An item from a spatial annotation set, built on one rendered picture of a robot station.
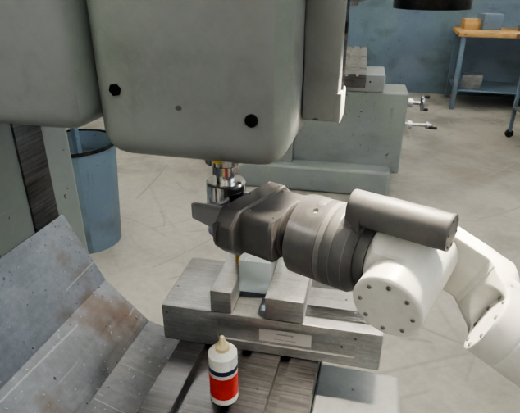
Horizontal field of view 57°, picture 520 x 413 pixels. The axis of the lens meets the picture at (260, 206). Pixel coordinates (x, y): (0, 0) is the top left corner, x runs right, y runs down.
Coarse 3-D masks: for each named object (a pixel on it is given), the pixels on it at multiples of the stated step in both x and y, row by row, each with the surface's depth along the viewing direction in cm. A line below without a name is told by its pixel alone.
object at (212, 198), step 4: (208, 192) 56; (244, 192) 57; (208, 196) 56; (212, 196) 56; (216, 196) 56; (220, 196) 55; (224, 196) 55; (228, 196) 55; (232, 196) 55; (236, 196) 56; (240, 196) 56; (208, 200) 57; (212, 200) 56; (216, 200) 56; (220, 200) 56; (224, 200) 55; (228, 200) 56; (232, 200) 56; (216, 204) 56; (220, 204) 56; (224, 204) 56; (208, 228) 59; (208, 232) 59; (212, 232) 58; (212, 236) 58
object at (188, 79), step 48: (96, 0) 41; (144, 0) 40; (192, 0) 39; (240, 0) 38; (288, 0) 39; (96, 48) 44; (144, 48) 42; (192, 48) 41; (240, 48) 40; (288, 48) 41; (144, 96) 44; (192, 96) 43; (240, 96) 42; (288, 96) 43; (144, 144) 46; (192, 144) 45; (240, 144) 44; (288, 144) 45
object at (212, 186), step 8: (240, 176) 58; (208, 184) 56; (216, 184) 56; (224, 184) 56; (232, 184) 56; (240, 184) 56; (216, 192) 55; (224, 192) 55; (232, 192) 55; (240, 192) 56
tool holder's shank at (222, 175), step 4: (212, 168) 56; (216, 168) 55; (232, 168) 55; (236, 168) 56; (212, 172) 56; (216, 172) 55; (220, 172) 55; (224, 172) 55; (228, 172) 55; (232, 172) 55; (236, 172) 56; (216, 176) 56; (220, 176) 55; (224, 176) 55; (228, 176) 55; (232, 176) 56; (220, 180) 56; (224, 180) 56; (228, 180) 56; (232, 180) 56
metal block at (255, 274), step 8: (240, 256) 77; (248, 256) 77; (256, 256) 77; (240, 264) 76; (248, 264) 76; (256, 264) 76; (264, 264) 75; (272, 264) 77; (240, 272) 77; (248, 272) 77; (256, 272) 76; (264, 272) 76; (272, 272) 78; (240, 280) 78; (248, 280) 77; (256, 280) 77; (264, 280) 77; (240, 288) 78; (248, 288) 78; (256, 288) 78; (264, 288) 77
